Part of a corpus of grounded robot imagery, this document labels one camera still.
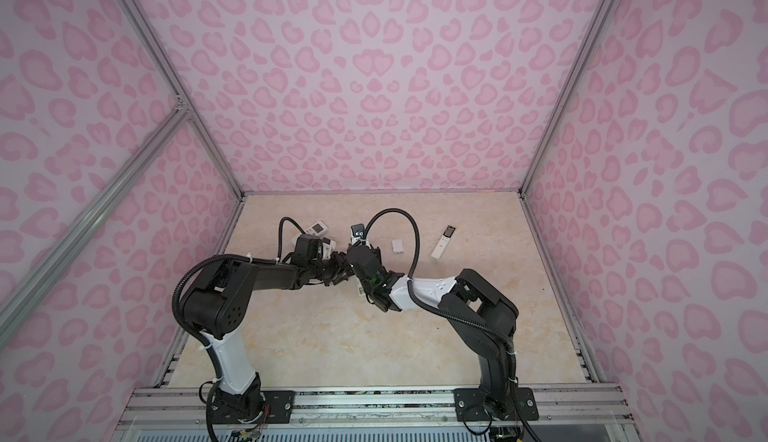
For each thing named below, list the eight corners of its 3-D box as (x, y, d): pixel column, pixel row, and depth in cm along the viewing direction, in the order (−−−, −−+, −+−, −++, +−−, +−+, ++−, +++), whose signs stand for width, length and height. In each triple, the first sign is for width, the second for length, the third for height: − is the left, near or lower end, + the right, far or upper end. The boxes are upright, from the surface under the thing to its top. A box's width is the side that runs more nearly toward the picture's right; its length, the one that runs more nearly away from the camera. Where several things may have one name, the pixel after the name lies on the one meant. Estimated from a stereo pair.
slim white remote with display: (431, 256, 103) (431, 252, 101) (447, 228, 111) (448, 224, 109) (437, 259, 102) (438, 255, 101) (454, 231, 110) (454, 227, 108)
